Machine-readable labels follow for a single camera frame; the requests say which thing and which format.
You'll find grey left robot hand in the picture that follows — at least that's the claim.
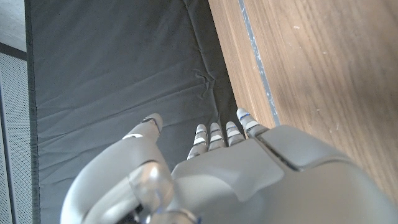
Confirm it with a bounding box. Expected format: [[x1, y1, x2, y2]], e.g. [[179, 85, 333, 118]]
[[60, 108, 398, 224]]

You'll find grey marking tape strip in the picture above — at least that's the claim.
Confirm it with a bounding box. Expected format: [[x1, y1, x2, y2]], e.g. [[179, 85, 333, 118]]
[[237, 0, 281, 127]]

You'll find dark grey cloth mat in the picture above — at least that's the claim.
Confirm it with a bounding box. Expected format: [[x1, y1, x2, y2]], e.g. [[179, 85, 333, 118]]
[[24, 0, 249, 224]]

